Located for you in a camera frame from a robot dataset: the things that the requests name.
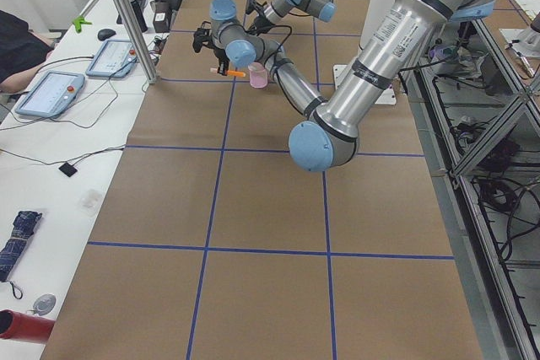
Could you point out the small black sensor box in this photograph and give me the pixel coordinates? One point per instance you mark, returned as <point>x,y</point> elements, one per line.
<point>68,169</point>

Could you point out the green clamp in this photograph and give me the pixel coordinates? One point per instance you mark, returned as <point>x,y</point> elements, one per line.
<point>79,22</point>

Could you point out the black keyboard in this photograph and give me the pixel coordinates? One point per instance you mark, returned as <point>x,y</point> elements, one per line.
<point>138,8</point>

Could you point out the left aluminium frame post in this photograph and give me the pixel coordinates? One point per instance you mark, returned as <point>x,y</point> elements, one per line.
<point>130,22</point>

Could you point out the teach pendant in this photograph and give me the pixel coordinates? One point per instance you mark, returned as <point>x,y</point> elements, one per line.
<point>51,95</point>
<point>114,59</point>

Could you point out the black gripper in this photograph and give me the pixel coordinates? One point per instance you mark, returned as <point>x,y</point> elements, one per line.
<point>219,56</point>
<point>258,18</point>

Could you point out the red bottle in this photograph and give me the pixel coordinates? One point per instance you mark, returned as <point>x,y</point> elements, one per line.
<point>24,327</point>

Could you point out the person forearm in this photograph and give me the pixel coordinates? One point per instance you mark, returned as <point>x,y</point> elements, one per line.
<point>18,71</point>

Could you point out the left near teach pendant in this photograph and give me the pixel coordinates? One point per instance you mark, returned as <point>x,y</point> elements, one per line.
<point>51,95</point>

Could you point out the orange marker pen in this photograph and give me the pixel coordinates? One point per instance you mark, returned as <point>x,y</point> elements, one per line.
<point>228,73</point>

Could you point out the black computer mouse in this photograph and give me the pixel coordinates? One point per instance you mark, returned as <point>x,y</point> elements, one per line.
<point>105,34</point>

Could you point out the blue folded umbrella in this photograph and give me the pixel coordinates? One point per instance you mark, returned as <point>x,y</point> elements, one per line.
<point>24,226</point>

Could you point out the left far teach pendant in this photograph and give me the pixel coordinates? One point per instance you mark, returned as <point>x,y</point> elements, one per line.
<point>114,59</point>

